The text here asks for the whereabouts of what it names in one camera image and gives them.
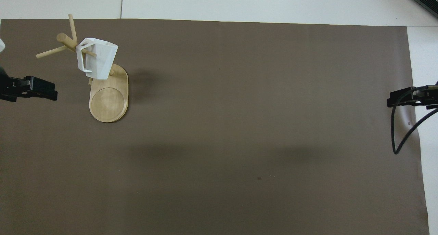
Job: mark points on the white cup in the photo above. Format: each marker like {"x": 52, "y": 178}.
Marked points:
{"x": 102, "y": 59}

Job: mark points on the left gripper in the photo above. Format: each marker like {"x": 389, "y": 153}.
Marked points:
{"x": 2, "y": 78}

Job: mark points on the wooden cup rack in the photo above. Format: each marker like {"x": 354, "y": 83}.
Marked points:
{"x": 108, "y": 105}

